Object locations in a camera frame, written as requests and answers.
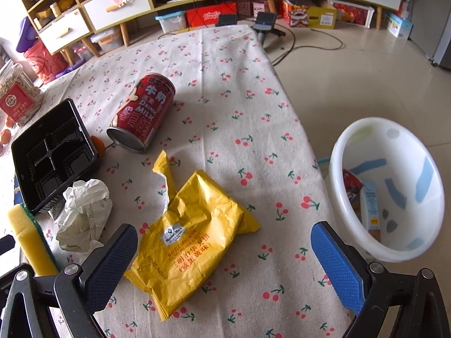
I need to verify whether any white wrapper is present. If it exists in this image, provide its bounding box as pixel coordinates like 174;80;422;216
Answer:
54;179;113;253

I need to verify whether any red packet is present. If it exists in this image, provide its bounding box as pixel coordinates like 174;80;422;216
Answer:
342;169;364;215

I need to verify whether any purple bucket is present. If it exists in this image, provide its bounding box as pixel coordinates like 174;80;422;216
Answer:
16;17;39;52

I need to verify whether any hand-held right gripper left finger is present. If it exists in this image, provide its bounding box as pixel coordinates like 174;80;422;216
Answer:
0;223;139;338

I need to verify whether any blue patterned item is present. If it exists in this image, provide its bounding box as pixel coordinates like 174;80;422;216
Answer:
12;171;23;206

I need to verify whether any blue white box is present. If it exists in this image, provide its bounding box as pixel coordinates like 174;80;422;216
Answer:
384;10;413;37

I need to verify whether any clear box blue lid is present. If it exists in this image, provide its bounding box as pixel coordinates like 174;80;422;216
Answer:
155;11;187;34

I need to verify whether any black floor device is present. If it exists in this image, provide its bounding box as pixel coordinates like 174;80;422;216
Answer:
254;12;286;45
215;14;240;27

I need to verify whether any yellow sponge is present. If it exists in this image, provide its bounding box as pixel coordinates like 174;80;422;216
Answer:
7;204;59;277

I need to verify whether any red milk can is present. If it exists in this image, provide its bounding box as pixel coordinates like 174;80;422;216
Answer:
106;74;176;154

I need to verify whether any white plastic bin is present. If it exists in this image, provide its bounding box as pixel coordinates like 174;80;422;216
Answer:
329;116;445;263

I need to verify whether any colourful cardboard box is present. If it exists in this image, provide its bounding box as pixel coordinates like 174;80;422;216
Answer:
282;0;337;29

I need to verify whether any black floor cable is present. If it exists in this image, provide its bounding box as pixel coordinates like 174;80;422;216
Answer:
271;25;344;66

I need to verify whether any yellow snack wrapper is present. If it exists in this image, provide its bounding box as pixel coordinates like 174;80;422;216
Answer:
123;150;261;322

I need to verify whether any wooden shelf unit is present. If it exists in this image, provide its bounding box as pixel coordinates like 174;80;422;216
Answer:
16;0;93;57

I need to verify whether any black plastic tray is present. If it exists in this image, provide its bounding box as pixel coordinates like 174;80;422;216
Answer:
10;99;100;215

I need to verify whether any grey refrigerator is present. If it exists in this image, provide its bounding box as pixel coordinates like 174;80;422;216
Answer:
432;0;451;71

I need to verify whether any plastic jar red label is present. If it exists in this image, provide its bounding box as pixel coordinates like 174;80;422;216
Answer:
0;63;45;127

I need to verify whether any red bucket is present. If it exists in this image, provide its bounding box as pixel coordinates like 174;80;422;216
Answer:
23;40;69;85

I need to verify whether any red cardboard box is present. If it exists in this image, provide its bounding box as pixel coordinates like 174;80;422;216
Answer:
185;2;238;29

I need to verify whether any wooden TV cabinet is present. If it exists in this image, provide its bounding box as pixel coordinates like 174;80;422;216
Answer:
80;0;406;43

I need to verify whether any small orange object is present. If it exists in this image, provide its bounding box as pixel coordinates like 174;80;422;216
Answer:
91;136;116;157

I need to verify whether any white crate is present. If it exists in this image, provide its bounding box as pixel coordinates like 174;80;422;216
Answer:
326;0;376;29

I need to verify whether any clear storage box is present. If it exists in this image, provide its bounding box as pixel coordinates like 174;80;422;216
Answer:
90;30;124;53

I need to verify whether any cherry print tablecloth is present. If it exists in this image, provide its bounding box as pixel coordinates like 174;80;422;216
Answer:
0;25;356;338

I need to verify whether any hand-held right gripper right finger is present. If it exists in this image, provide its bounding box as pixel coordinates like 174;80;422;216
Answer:
310;221;451;338

